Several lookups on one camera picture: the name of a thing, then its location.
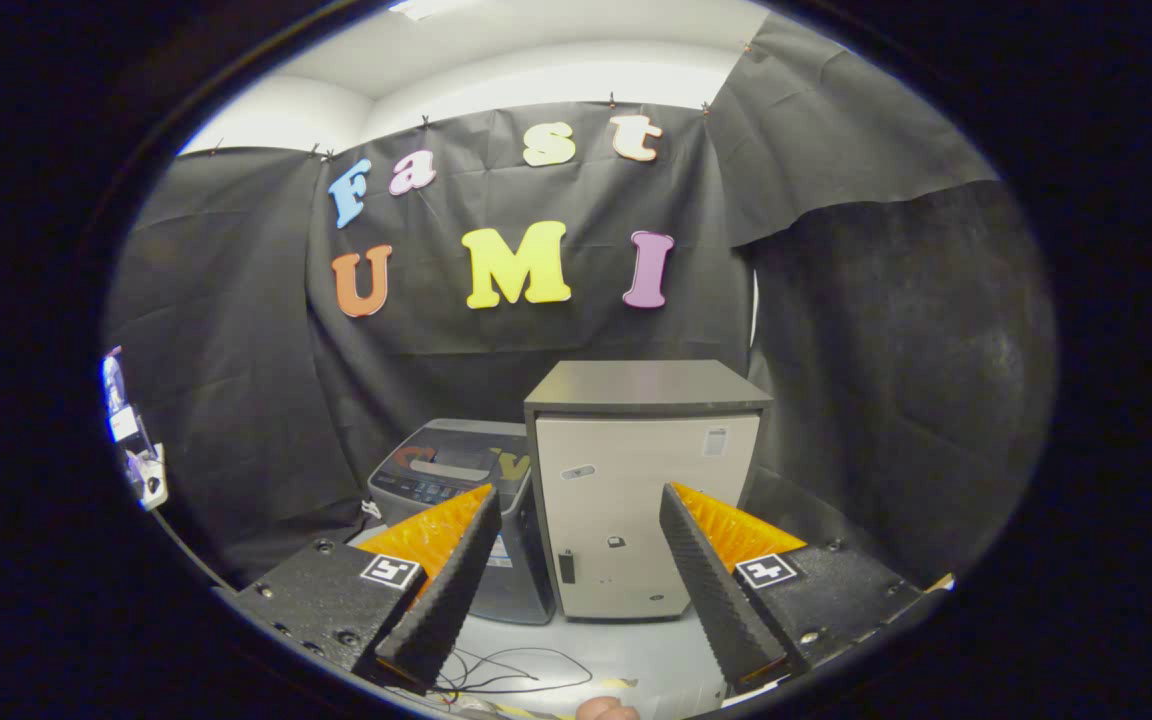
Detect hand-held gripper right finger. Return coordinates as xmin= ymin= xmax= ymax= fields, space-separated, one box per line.
xmin=660 ymin=482 xmax=937 ymax=696

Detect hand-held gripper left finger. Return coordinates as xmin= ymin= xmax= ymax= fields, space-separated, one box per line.
xmin=219 ymin=484 xmax=502 ymax=693

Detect grey top-load washing machine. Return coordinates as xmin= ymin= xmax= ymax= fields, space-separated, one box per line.
xmin=366 ymin=418 xmax=557 ymax=627

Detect small beige cabinet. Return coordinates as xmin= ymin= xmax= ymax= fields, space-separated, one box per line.
xmin=524 ymin=359 xmax=775 ymax=622

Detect black backdrop cloth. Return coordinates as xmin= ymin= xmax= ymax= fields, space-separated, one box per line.
xmin=101 ymin=15 xmax=1057 ymax=591

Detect cluttered white equipment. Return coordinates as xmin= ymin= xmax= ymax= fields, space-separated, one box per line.
xmin=101 ymin=345 xmax=169 ymax=513

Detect thin black floor cables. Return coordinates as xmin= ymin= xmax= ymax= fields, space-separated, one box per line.
xmin=436 ymin=647 xmax=595 ymax=697

